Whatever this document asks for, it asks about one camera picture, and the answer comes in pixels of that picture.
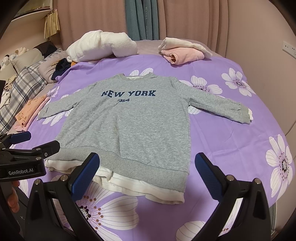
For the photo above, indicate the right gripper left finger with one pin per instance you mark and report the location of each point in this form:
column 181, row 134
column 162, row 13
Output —
column 53, row 212

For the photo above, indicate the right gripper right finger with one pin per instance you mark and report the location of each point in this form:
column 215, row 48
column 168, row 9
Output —
column 242, row 212

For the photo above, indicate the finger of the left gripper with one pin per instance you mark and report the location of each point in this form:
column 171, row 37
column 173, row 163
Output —
column 44, row 151
column 7, row 140

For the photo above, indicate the grey New York sweatshirt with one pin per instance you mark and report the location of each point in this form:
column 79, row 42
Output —
column 139, row 126

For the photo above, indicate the person's left hand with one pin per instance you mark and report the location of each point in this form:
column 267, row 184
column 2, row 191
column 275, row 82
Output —
column 13, row 200

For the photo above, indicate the orange patterned folded garment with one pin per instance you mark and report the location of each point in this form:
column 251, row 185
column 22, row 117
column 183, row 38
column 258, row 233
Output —
column 28, row 113

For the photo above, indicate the plaid grey pillow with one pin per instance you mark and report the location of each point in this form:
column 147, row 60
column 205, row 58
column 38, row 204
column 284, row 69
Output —
column 26, row 86

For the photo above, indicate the beige pillow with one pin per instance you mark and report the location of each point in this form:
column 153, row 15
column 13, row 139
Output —
column 27, row 59

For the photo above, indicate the dark navy garment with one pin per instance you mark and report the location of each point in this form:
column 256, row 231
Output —
column 61, row 67

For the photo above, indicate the white fluffy folded garment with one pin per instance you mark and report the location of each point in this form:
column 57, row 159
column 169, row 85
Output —
column 95, row 45

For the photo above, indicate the pink folded garment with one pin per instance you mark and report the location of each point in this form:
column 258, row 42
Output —
column 182, row 55

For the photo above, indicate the teal curtain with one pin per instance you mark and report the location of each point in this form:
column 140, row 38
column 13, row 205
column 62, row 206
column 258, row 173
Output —
column 142, row 19

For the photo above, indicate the white wall socket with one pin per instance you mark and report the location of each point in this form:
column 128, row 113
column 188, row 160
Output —
column 288, row 48

